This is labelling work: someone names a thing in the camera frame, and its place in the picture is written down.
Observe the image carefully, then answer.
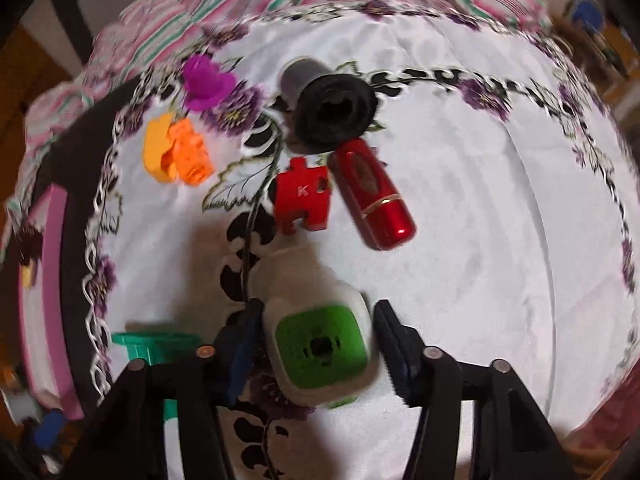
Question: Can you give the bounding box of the small blue toy piece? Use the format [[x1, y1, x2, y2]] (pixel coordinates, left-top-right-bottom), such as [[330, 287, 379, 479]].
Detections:
[[32, 409, 67, 451]]

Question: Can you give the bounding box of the red puzzle piece toy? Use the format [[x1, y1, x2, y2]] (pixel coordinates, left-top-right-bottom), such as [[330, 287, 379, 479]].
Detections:
[[274, 157, 332, 235]]

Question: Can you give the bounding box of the white floral tablecloth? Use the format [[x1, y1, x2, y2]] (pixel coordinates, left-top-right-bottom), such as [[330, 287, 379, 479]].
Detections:
[[85, 0, 640, 480]]

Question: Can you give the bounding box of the blue container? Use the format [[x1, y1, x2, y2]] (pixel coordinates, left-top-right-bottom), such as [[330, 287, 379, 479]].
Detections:
[[570, 0, 606, 28]]

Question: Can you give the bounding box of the white and green toy device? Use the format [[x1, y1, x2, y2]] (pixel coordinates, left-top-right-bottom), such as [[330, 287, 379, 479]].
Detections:
[[248, 247, 373, 408]]

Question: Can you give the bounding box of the orange toy block with holes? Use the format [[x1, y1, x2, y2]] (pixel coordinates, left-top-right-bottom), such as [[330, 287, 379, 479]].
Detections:
[[167, 119, 216, 187]]

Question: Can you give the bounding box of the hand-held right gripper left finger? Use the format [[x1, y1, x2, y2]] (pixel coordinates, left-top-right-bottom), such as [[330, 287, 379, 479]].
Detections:
[[75, 299, 266, 480]]

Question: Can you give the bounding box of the teal plastic toy stand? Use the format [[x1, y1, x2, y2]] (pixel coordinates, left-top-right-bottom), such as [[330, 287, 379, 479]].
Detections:
[[111, 331, 201, 421]]

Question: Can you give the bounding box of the red glossy lipstick case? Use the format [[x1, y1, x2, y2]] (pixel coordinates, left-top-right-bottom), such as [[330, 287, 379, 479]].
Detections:
[[327, 139, 417, 252]]

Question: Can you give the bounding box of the purple plastic toy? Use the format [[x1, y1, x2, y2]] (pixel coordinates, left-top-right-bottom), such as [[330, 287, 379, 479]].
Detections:
[[181, 55, 237, 113]]

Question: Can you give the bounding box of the black and grey cylinder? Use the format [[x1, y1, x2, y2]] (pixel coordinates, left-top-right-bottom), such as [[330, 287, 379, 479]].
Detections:
[[277, 57, 378, 153]]

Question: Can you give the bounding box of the pink rimmed white tray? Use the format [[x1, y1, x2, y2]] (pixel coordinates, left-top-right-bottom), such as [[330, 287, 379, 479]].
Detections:
[[17, 182, 86, 421]]

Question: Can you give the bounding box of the yellow toy slice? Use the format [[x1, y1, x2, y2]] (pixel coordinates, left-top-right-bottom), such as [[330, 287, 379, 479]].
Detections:
[[142, 112, 178, 184]]

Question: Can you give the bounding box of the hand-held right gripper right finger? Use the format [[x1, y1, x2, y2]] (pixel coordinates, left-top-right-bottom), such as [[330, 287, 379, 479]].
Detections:
[[372, 299, 576, 480]]

